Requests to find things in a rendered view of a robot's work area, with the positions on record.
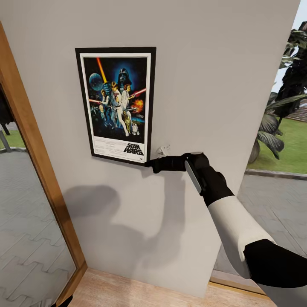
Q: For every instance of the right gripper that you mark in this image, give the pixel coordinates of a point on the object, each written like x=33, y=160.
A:
x=161, y=164

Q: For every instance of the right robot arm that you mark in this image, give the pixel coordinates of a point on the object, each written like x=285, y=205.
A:
x=252, y=252

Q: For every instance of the poster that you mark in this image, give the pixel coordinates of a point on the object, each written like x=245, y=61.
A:
x=117, y=85

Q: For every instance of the door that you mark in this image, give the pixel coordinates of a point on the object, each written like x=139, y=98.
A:
x=40, y=255

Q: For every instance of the fixed window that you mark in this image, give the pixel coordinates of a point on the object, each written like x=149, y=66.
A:
x=274, y=186

